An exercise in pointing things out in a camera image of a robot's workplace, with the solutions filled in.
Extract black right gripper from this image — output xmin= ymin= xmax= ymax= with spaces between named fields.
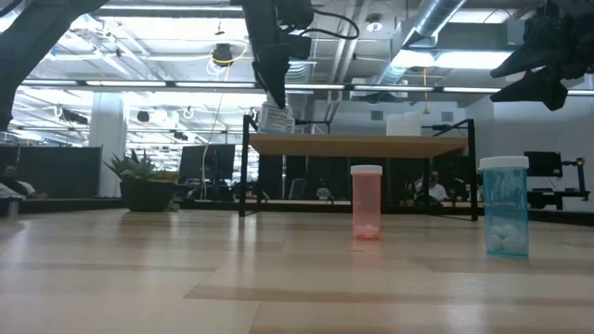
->
xmin=489 ymin=0 xmax=594 ymax=112

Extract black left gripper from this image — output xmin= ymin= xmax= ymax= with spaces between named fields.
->
xmin=240 ymin=0 xmax=313 ymax=110

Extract white labelled medicine bottle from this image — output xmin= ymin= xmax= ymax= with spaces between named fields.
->
xmin=258 ymin=99 xmax=296 ymax=135

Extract translucent clear medicine bottle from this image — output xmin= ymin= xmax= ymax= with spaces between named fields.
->
xmin=386 ymin=113 xmax=406 ymax=137
xmin=402 ymin=111 xmax=422 ymax=137

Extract blue vial white cap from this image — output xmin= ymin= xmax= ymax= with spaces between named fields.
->
xmin=478 ymin=155 xmax=531 ymax=260

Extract red vial white cap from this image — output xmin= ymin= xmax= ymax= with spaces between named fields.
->
xmin=350 ymin=164 xmax=384 ymax=241

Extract wooden shelf black metal legs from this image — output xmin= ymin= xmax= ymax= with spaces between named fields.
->
xmin=239 ymin=113 xmax=479 ymax=222

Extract black office monitor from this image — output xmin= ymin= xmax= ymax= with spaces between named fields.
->
xmin=523 ymin=150 xmax=564 ymax=178
xmin=178 ymin=143 xmax=237 ymax=185

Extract yellow ceiling pendant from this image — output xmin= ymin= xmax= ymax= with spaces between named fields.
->
xmin=420 ymin=67 xmax=431 ymax=116

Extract black desk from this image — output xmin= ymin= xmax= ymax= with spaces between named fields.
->
xmin=526 ymin=187 xmax=591 ymax=210

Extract long light bar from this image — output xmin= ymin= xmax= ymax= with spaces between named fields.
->
xmin=20 ymin=79 xmax=594 ymax=97

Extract small succulent dark pot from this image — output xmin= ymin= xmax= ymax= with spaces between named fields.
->
xmin=102 ymin=148 xmax=185 ymax=213

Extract white building column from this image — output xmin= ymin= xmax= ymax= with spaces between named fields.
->
xmin=89 ymin=91 xmax=127 ymax=199

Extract dark office partition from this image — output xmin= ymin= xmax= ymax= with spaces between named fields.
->
xmin=0 ymin=146 xmax=103 ymax=201

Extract black ceiling camera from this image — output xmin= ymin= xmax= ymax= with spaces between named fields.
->
xmin=211 ymin=42 xmax=236 ymax=69

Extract yellow hanging cable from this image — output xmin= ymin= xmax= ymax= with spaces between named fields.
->
xmin=199 ymin=44 xmax=250 ymax=201

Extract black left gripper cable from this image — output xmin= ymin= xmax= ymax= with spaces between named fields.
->
xmin=296 ymin=8 xmax=361 ymax=41

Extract silver ventilation duct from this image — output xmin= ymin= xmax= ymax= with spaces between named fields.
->
xmin=370 ymin=0 xmax=468 ymax=89

